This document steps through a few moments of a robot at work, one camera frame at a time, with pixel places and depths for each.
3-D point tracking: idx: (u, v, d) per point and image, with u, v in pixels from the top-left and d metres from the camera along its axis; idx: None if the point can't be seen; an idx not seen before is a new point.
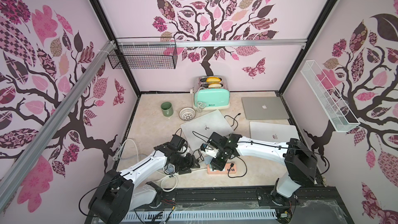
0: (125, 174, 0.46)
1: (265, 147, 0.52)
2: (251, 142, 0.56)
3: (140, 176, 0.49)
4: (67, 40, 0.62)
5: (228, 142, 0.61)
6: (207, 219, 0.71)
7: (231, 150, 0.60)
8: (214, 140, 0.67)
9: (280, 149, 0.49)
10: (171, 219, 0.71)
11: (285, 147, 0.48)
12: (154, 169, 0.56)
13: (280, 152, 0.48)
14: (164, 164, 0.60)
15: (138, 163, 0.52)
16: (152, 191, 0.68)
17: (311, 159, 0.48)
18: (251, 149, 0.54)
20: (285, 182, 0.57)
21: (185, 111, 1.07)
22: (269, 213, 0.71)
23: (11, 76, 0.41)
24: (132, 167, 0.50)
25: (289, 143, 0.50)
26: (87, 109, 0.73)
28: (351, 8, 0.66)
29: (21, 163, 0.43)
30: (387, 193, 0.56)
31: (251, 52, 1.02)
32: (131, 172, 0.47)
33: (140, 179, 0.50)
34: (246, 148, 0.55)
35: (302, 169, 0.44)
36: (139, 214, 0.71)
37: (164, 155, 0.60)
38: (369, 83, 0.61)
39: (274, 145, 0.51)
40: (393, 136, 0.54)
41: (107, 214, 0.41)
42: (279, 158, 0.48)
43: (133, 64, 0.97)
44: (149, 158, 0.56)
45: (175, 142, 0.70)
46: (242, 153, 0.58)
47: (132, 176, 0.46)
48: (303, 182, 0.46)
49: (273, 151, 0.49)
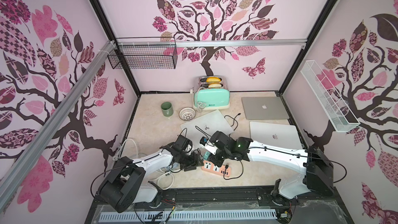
0: (137, 162, 0.50)
1: (281, 154, 0.48)
2: (265, 148, 0.52)
3: (147, 168, 0.51)
4: (67, 40, 0.62)
5: (238, 146, 0.57)
6: (207, 219, 0.71)
7: (240, 154, 0.56)
8: (222, 141, 0.60)
9: (299, 156, 0.46)
10: (171, 219, 0.71)
11: (304, 155, 0.45)
12: (161, 164, 0.59)
13: (298, 160, 0.45)
14: (169, 162, 0.63)
15: (150, 155, 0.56)
16: (153, 189, 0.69)
17: (329, 168, 0.46)
18: (265, 155, 0.51)
20: (294, 185, 0.55)
21: (185, 111, 1.07)
22: (269, 213, 0.71)
23: (11, 76, 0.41)
24: (144, 157, 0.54)
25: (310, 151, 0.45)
26: (87, 109, 0.73)
28: (352, 8, 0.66)
29: (21, 163, 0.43)
30: (387, 194, 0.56)
31: (252, 52, 1.02)
32: (142, 162, 0.51)
33: (150, 170, 0.53)
34: (260, 154, 0.52)
35: (322, 178, 0.41)
36: (138, 214, 0.71)
37: (170, 153, 0.64)
38: (369, 83, 0.61)
39: (293, 153, 0.47)
40: (393, 136, 0.54)
41: (115, 199, 0.42)
42: (297, 166, 0.45)
43: (133, 64, 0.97)
44: (157, 153, 0.59)
45: (180, 142, 0.72)
46: (254, 159, 0.55)
47: (142, 165, 0.49)
48: (318, 191, 0.45)
49: (291, 158, 0.46)
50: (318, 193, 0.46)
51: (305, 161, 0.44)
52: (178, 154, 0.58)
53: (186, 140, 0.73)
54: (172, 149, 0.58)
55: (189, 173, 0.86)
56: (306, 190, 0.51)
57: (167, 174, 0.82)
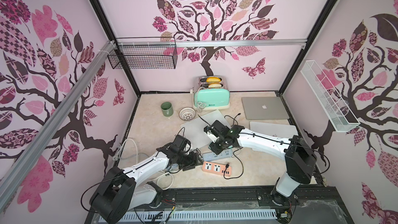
0: (128, 172, 0.47)
1: (267, 140, 0.52)
2: (253, 134, 0.56)
3: (141, 176, 0.49)
4: (67, 40, 0.62)
5: (230, 131, 0.62)
6: (207, 219, 0.71)
7: (232, 140, 0.61)
8: (216, 128, 0.66)
9: (282, 143, 0.49)
10: (171, 219, 0.71)
11: (287, 143, 0.48)
12: (156, 168, 0.56)
13: (281, 146, 0.48)
14: (165, 165, 0.60)
15: (141, 162, 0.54)
16: (152, 191, 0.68)
17: (311, 158, 0.48)
18: (253, 141, 0.54)
20: (284, 180, 0.57)
21: (185, 111, 1.07)
22: (269, 213, 0.71)
23: (11, 76, 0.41)
24: (135, 166, 0.51)
25: (293, 140, 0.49)
26: (87, 109, 0.73)
28: (351, 8, 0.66)
29: (21, 163, 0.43)
30: (388, 194, 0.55)
31: (252, 52, 1.02)
32: (133, 171, 0.48)
33: (143, 177, 0.51)
34: (248, 139, 0.56)
35: (299, 165, 0.44)
36: (139, 214, 0.71)
37: (166, 156, 0.61)
38: (369, 83, 0.61)
39: (276, 140, 0.51)
40: (393, 136, 0.54)
41: (106, 211, 0.41)
42: (279, 153, 0.48)
43: (133, 64, 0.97)
44: (152, 158, 0.57)
45: (178, 143, 0.69)
46: (243, 144, 0.59)
47: (134, 174, 0.47)
48: (299, 179, 0.47)
49: (274, 145, 0.50)
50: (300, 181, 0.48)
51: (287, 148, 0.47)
52: (175, 155, 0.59)
53: (184, 139, 0.71)
54: (170, 151, 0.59)
55: (189, 173, 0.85)
56: (297, 184, 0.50)
57: (167, 174, 0.82)
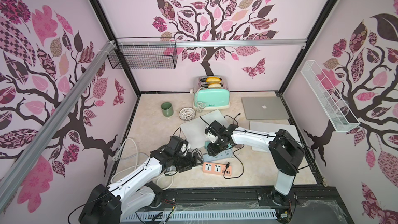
0: (113, 190, 0.44)
1: (257, 134, 0.56)
2: (244, 130, 0.61)
3: (130, 190, 0.47)
4: (67, 40, 0.62)
5: (226, 130, 0.67)
6: (208, 219, 0.71)
7: (228, 137, 0.65)
8: (214, 128, 0.72)
9: (268, 136, 0.53)
10: (171, 219, 0.71)
11: (273, 135, 0.52)
12: (148, 178, 0.54)
13: (267, 139, 0.52)
14: (157, 171, 0.56)
15: (129, 174, 0.50)
16: (150, 194, 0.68)
17: (297, 150, 0.51)
18: (245, 136, 0.59)
20: (279, 176, 0.58)
21: (185, 111, 1.07)
22: (269, 213, 0.71)
23: (11, 76, 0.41)
24: (122, 180, 0.47)
25: (278, 134, 0.51)
26: (87, 109, 0.73)
28: (351, 8, 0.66)
29: (20, 163, 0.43)
30: (387, 194, 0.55)
31: (252, 52, 1.02)
32: (119, 187, 0.45)
33: (134, 189, 0.49)
34: (240, 135, 0.60)
35: (284, 156, 0.47)
36: (139, 214, 0.71)
37: (158, 162, 0.57)
38: (369, 83, 0.61)
39: (263, 133, 0.56)
40: (393, 136, 0.54)
41: None
42: (266, 145, 0.51)
43: (133, 64, 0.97)
44: (142, 167, 0.53)
45: (173, 145, 0.66)
46: (237, 141, 0.63)
47: (120, 192, 0.44)
48: (286, 170, 0.49)
49: (261, 138, 0.54)
50: (288, 173, 0.50)
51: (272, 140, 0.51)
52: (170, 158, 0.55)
53: (180, 140, 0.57)
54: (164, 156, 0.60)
55: (189, 174, 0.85)
56: (290, 178, 0.54)
57: (167, 174, 0.82)
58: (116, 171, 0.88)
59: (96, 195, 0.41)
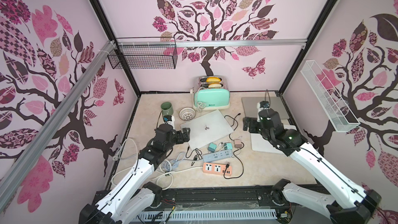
0: (103, 207, 0.41)
1: (337, 177, 0.43)
2: (319, 158, 0.46)
3: (122, 202, 0.44)
4: (67, 40, 0.62)
5: (287, 136, 0.51)
6: (207, 219, 0.71)
7: (285, 145, 0.50)
8: (273, 121, 0.53)
9: (354, 191, 0.40)
10: (171, 219, 0.71)
11: (361, 195, 0.40)
12: (140, 181, 0.51)
13: (351, 194, 0.40)
14: (149, 169, 0.53)
15: (118, 185, 0.47)
16: (149, 195, 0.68)
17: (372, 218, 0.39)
18: (316, 166, 0.45)
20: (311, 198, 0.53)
21: (185, 111, 1.07)
22: (269, 213, 0.71)
23: (11, 76, 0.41)
24: (111, 194, 0.44)
25: (370, 199, 0.39)
26: (87, 108, 0.73)
28: (352, 8, 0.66)
29: (21, 163, 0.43)
30: (388, 194, 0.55)
31: (252, 52, 1.02)
32: (110, 204, 0.42)
33: (126, 197, 0.46)
34: (310, 160, 0.46)
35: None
36: (139, 214, 0.71)
37: (148, 163, 0.53)
38: (369, 83, 0.61)
39: (347, 183, 0.42)
40: (393, 136, 0.54)
41: None
42: (346, 199, 0.40)
43: (133, 64, 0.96)
44: (131, 174, 0.50)
45: (160, 138, 0.59)
46: (297, 159, 0.49)
47: (111, 207, 0.42)
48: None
49: (342, 187, 0.41)
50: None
51: (358, 199, 0.39)
52: (161, 154, 0.58)
53: (166, 132, 0.60)
54: (153, 153, 0.57)
55: (189, 174, 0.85)
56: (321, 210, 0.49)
57: (167, 174, 0.82)
58: (117, 171, 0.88)
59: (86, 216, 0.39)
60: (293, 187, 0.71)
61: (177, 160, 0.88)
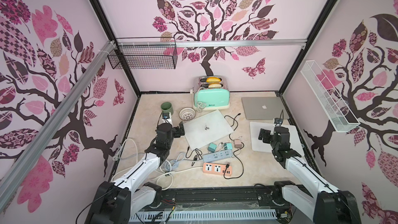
0: (120, 183, 0.45)
1: (314, 176, 0.50)
2: (304, 164, 0.56)
3: (135, 182, 0.48)
4: (67, 40, 0.62)
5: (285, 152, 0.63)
6: (207, 219, 0.71)
7: (281, 157, 0.63)
8: (283, 139, 0.66)
9: (326, 186, 0.46)
10: (171, 219, 0.71)
11: (333, 189, 0.45)
12: (148, 171, 0.56)
13: (323, 187, 0.45)
14: (157, 163, 0.60)
15: (131, 170, 0.51)
16: (151, 192, 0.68)
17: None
18: (299, 167, 0.55)
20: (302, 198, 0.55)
21: (185, 111, 1.07)
22: (269, 213, 0.71)
23: (11, 76, 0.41)
24: (126, 174, 0.49)
25: (340, 192, 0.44)
26: (87, 109, 0.73)
28: (351, 8, 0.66)
29: (21, 163, 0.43)
30: (388, 194, 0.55)
31: (252, 52, 1.02)
32: (125, 180, 0.46)
33: (139, 179, 0.50)
34: (296, 165, 0.56)
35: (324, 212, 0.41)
36: (139, 214, 0.71)
37: (156, 156, 0.59)
38: (369, 83, 0.61)
39: (322, 181, 0.48)
40: (393, 136, 0.54)
41: None
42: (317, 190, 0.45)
43: (133, 64, 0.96)
44: (142, 162, 0.55)
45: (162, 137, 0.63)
46: (289, 168, 0.59)
47: (127, 184, 0.45)
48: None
49: (317, 182, 0.47)
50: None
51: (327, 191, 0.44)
52: (165, 152, 0.64)
53: (168, 132, 0.65)
54: (158, 151, 0.63)
55: (189, 174, 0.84)
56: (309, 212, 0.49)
57: (167, 174, 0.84)
58: (116, 171, 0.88)
59: (103, 192, 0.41)
60: (294, 188, 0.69)
61: (177, 160, 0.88)
